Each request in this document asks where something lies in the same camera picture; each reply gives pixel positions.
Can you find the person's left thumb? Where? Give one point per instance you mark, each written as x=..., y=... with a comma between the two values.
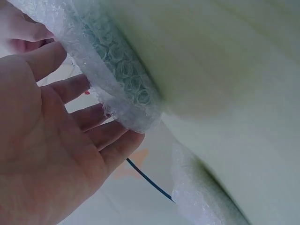
x=48, y=61

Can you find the person's right hand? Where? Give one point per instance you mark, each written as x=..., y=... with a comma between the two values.
x=21, y=28

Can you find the clear bubble wrap sheet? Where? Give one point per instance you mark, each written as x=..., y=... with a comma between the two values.
x=110, y=70
x=194, y=187

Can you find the person's right fingers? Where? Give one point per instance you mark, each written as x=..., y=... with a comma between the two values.
x=30, y=31

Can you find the person's left hand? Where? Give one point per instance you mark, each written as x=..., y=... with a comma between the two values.
x=42, y=145

